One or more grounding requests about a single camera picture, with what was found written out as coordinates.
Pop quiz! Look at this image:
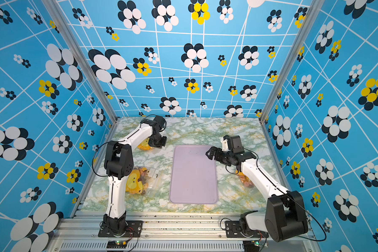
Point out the aluminium corner post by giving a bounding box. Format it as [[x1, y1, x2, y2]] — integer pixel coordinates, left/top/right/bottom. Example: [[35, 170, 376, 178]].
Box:
[[42, 1, 118, 123], [260, 0, 324, 124]]

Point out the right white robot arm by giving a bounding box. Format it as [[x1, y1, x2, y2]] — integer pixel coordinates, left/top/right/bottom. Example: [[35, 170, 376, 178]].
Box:
[[205, 135, 308, 242]]

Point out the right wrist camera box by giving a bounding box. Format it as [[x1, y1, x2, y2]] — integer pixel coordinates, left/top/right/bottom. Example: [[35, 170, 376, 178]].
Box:
[[222, 135, 244, 154]]

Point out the right ziploc cookie bag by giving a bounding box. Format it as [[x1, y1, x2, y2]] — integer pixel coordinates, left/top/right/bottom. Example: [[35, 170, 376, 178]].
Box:
[[235, 171, 255, 188]]

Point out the aluminium front rail frame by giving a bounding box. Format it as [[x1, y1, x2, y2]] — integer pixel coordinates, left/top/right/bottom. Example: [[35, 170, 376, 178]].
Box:
[[47, 211, 320, 252]]

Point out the ziploc cookie bag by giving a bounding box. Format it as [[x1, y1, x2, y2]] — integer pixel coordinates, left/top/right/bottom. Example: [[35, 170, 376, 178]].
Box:
[[126, 167, 161, 197], [235, 171, 255, 188]]

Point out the near left ziploc cookie bag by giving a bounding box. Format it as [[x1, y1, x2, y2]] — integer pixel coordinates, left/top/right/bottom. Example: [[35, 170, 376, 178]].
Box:
[[126, 167, 161, 197]]

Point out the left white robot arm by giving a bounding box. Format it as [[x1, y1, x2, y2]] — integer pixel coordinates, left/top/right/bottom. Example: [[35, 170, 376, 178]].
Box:
[[99, 116, 167, 237]]

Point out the right aluminium corner post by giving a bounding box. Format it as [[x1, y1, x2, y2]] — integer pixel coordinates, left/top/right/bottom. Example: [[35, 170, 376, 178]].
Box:
[[260, 0, 324, 124]]

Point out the ziploc bag of cookies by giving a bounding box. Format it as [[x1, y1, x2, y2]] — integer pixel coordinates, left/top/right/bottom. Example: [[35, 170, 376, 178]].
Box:
[[137, 138, 153, 151]]

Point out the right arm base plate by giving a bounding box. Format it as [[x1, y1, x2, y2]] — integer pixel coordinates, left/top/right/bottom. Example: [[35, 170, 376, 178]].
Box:
[[223, 220, 269, 239]]

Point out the left green circuit board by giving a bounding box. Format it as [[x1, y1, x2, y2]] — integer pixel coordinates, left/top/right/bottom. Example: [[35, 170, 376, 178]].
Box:
[[106, 240, 128, 252]]

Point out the lilac rectangular tray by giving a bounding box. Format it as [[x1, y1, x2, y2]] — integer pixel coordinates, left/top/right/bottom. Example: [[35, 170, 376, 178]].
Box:
[[169, 145, 218, 204]]

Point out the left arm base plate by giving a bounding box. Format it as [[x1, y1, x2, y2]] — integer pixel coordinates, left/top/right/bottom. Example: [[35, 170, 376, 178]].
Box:
[[98, 220, 143, 238]]

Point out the green circuit board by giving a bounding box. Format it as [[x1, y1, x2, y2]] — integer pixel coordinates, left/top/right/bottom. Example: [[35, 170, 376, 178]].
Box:
[[243, 240, 265, 252], [106, 240, 128, 252]]

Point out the left aluminium corner post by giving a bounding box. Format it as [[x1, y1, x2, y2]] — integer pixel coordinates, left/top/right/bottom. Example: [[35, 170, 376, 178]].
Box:
[[42, 1, 118, 123]]

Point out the right green circuit board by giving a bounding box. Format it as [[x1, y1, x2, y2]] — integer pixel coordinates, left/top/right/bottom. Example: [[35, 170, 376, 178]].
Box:
[[243, 240, 265, 252]]

